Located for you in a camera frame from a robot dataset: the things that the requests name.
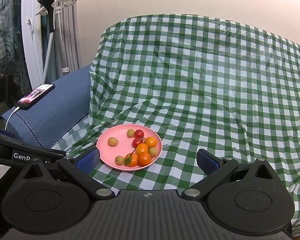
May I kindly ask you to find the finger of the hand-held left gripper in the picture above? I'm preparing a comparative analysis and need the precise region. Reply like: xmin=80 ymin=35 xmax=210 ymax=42
xmin=0 ymin=127 xmax=67 ymax=161

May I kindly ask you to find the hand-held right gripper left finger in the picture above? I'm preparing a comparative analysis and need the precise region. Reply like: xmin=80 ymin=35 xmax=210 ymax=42
xmin=24 ymin=147 xmax=115 ymax=202

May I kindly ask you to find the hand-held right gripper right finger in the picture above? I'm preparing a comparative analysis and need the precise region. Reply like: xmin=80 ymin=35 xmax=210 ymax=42
xmin=181 ymin=148 xmax=278 ymax=201

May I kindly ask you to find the pink plate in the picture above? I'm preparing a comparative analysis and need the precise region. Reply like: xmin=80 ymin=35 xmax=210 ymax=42
xmin=96 ymin=124 xmax=163 ymax=172

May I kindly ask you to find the small mandarin with leafy stem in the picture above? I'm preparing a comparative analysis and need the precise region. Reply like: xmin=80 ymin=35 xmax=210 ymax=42
xmin=124 ymin=140 xmax=143 ymax=167

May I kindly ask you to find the small mandarin orange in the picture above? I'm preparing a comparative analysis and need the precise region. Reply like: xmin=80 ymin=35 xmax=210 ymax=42
xmin=136 ymin=143 xmax=149 ymax=155
xmin=144 ymin=136 xmax=157 ymax=148
xmin=138 ymin=152 xmax=152 ymax=167

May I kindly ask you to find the black smartphone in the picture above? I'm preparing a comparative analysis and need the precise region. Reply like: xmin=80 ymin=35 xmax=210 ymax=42
xmin=16 ymin=83 xmax=55 ymax=109

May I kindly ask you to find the blue cushion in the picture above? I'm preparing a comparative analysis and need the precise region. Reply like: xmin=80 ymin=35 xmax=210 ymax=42
xmin=1 ymin=64 xmax=92 ymax=149

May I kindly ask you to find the dark patterned cloth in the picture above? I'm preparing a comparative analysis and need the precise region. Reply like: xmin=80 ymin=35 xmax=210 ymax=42
xmin=0 ymin=0 xmax=32 ymax=88

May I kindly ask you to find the green checked tablecloth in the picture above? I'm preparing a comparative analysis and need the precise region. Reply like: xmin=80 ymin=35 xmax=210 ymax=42
xmin=51 ymin=14 xmax=300 ymax=238

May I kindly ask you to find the grey curtain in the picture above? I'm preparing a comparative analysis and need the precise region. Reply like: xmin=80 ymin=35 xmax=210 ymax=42
xmin=54 ymin=0 xmax=82 ymax=80

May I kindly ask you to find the white charging cable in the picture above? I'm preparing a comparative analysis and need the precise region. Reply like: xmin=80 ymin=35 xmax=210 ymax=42
xmin=4 ymin=106 xmax=21 ymax=132

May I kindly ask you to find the white door frame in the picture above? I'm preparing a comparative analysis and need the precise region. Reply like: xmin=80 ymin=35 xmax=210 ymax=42
xmin=20 ymin=0 xmax=44 ymax=90

